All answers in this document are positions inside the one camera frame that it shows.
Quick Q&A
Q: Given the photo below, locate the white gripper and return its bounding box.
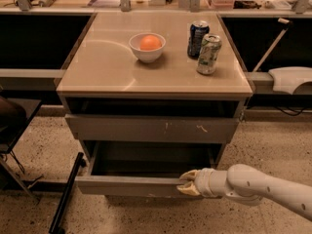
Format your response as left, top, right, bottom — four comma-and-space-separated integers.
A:
176, 168, 215, 198

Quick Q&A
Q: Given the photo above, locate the green white soda can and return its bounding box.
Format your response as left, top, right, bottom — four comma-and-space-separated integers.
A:
196, 34, 222, 75

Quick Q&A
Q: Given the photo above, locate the grey drawer cabinet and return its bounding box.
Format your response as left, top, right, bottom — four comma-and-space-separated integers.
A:
56, 11, 254, 199

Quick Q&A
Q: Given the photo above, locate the orange fruit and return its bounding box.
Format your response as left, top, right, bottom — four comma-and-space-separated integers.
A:
139, 35, 162, 51

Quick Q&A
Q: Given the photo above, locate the grey drawer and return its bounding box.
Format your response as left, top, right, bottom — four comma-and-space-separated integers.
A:
65, 114, 238, 143
76, 141, 218, 198

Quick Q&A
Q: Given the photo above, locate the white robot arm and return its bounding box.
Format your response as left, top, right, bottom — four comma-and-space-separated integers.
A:
176, 164, 312, 220

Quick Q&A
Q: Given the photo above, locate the white ceramic bowl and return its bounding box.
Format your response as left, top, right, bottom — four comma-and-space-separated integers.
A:
129, 33, 166, 63

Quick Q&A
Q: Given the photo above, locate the grey top drawer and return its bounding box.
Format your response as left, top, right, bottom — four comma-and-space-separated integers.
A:
65, 114, 238, 143

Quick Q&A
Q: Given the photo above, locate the dark chair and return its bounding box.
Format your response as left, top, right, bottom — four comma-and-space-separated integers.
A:
0, 96, 42, 203

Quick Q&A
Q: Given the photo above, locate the black cart leg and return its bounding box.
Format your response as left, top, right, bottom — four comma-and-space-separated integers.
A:
48, 152, 86, 234

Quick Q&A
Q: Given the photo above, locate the white stick with tip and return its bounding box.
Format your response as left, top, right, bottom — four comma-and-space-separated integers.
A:
253, 18, 293, 72

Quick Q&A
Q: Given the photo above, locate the dark blue soda can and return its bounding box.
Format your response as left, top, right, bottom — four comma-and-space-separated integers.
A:
187, 20, 210, 59

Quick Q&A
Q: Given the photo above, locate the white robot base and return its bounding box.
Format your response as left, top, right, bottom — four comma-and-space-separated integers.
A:
268, 66, 312, 95

